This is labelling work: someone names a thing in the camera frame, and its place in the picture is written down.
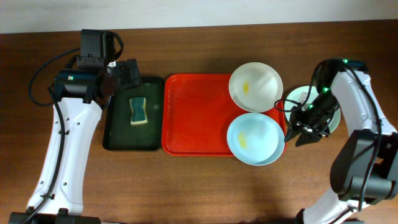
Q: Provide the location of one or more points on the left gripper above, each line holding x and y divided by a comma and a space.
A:
130, 73

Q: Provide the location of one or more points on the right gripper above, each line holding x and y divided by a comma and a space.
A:
298, 122

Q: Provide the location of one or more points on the light green plate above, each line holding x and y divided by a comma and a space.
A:
299, 94

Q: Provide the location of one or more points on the green and yellow sponge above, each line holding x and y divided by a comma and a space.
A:
138, 111

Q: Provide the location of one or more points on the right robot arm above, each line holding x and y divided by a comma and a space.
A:
365, 171

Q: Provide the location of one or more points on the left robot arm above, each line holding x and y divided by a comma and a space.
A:
94, 73

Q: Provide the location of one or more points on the black rectangular tray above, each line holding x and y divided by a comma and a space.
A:
120, 134

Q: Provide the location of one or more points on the red plastic tray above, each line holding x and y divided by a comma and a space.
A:
198, 110

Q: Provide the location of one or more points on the light blue plate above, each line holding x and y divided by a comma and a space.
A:
255, 139

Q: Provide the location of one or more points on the white plate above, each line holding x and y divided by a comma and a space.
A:
255, 87

